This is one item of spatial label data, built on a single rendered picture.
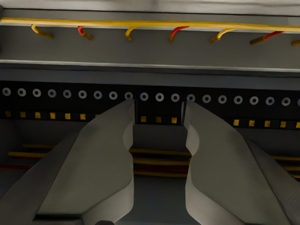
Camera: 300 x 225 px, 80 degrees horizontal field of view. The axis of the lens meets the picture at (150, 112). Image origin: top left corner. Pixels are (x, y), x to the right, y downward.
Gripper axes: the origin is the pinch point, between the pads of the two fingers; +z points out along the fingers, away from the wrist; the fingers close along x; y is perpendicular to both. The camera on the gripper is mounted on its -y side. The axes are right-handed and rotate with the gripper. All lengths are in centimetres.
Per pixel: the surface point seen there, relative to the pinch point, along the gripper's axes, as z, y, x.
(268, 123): 9.7, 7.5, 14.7
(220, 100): 10.8, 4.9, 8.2
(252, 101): 10.9, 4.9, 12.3
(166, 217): 0.1, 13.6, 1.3
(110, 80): 11.0, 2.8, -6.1
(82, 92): 10.9, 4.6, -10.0
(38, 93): 10.7, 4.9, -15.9
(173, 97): 10.8, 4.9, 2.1
